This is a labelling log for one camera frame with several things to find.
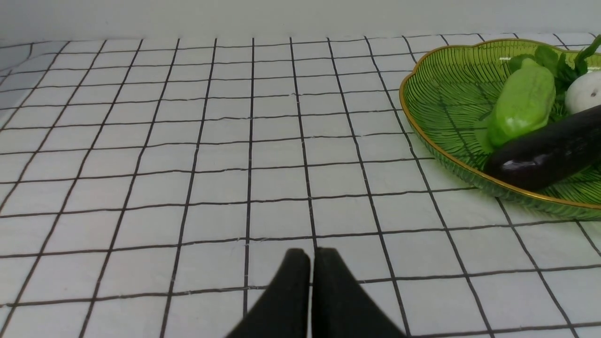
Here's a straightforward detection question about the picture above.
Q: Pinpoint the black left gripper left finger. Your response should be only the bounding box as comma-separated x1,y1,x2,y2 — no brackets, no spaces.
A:
228,249,311,338

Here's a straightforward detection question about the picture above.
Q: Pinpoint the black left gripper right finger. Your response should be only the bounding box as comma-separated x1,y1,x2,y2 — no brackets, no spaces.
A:
311,247,405,338

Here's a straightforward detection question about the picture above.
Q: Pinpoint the green leaf-shaped glass plate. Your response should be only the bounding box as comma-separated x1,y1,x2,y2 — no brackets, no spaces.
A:
399,38,600,221

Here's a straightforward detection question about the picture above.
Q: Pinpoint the dark purple eggplant on plate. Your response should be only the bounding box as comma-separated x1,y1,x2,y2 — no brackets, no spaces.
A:
482,106,601,191

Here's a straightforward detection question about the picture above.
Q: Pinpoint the light green chayote gourd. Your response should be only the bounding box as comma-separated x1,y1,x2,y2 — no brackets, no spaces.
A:
487,58,556,148

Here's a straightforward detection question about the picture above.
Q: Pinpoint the white radish with leaves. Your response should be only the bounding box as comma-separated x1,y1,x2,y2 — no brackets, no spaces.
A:
508,36,600,114

